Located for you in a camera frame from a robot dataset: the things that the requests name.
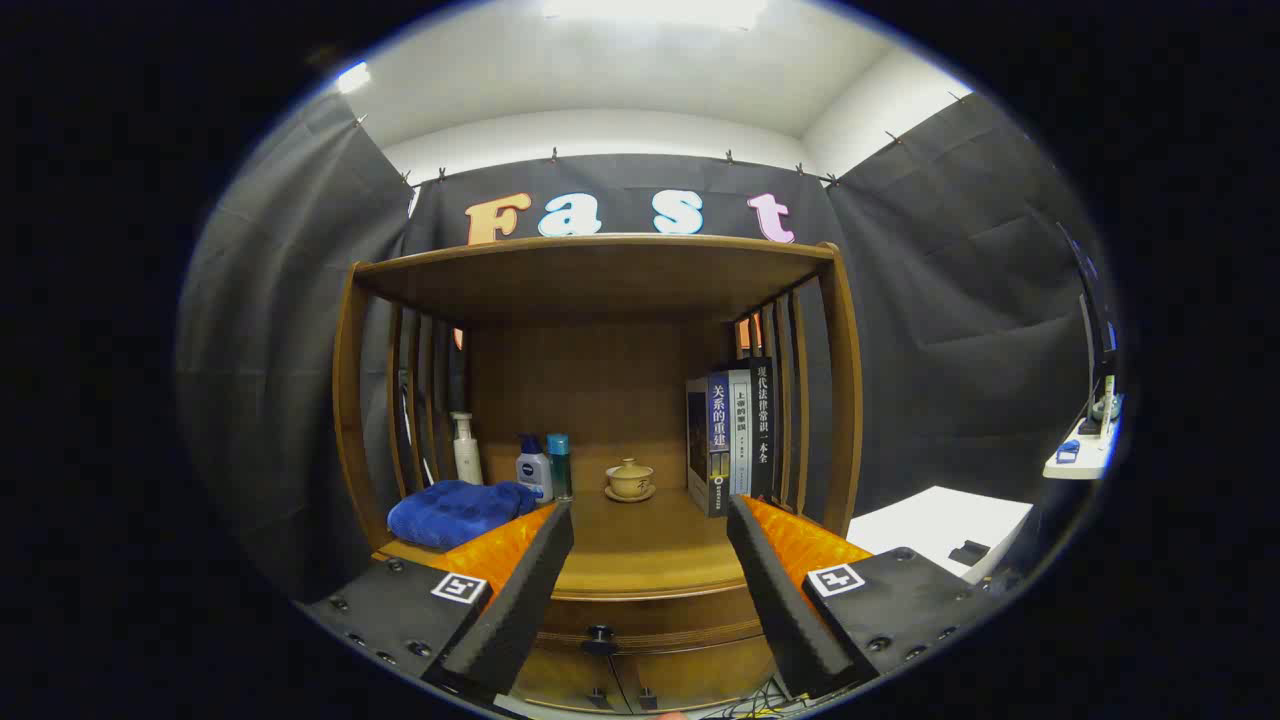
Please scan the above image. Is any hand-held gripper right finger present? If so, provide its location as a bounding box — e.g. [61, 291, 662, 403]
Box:
[725, 493, 996, 701]

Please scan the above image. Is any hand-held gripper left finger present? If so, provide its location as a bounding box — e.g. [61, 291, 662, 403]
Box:
[300, 500, 576, 701]

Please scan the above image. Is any wooden drawer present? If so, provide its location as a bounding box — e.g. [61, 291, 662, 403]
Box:
[540, 585, 773, 656]

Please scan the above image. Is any wooden countertop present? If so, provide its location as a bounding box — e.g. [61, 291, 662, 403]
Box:
[375, 487, 851, 601]

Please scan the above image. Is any white side cabinet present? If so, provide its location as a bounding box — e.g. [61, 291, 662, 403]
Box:
[845, 486, 1034, 586]

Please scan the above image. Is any wooden cabinet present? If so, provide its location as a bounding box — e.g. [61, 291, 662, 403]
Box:
[333, 233, 864, 713]

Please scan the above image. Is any blue towel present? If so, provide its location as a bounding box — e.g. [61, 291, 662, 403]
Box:
[387, 480, 541, 551]

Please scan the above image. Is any white bottle with blue cap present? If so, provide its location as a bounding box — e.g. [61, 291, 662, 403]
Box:
[515, 434, 554, 504]

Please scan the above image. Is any teal bottle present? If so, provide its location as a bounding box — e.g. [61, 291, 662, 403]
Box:
[546, 433, 574, 502]

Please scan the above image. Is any white pump bottle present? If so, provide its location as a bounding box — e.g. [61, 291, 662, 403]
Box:
[450, 411, 484, 487]

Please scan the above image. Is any beige lidded tea cup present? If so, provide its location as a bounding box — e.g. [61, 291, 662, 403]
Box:
[604, 458, 658, 503]

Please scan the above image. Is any book with blue spine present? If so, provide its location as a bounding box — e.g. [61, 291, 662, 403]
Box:
[686, 373, 733, 518]

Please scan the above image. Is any book with white spine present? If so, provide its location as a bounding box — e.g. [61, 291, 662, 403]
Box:
[728, 369, 753, 498]

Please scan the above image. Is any book with black spine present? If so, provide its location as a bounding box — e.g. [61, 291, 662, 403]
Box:
[745, 357, 776, 501]

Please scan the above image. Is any large ceiling light panel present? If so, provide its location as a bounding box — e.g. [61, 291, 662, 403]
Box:
[540, 0, 771, 31]

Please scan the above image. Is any bundle of cables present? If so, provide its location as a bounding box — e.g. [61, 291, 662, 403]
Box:
[715, 680, 801, 719]

